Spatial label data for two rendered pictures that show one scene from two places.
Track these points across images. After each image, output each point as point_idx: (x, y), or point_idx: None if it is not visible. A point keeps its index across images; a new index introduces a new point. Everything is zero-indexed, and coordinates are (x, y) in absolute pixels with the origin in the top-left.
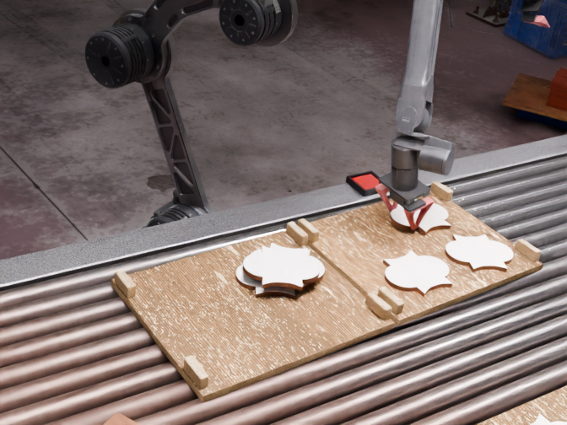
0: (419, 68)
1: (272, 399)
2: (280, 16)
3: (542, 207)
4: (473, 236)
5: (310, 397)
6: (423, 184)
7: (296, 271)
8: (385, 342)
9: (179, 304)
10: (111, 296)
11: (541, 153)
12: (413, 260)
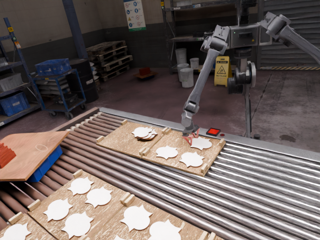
0: (193, 89)
1: (102, 152)
2: (248, 76)
3: (255, 167)
4: (203, 156)
5: (105, 156)
6: (192, 130)
7: (140, 134)
8: (133, 159)
9: (124, 130)
10: None
11: (307, 156)
12: (171, 149)
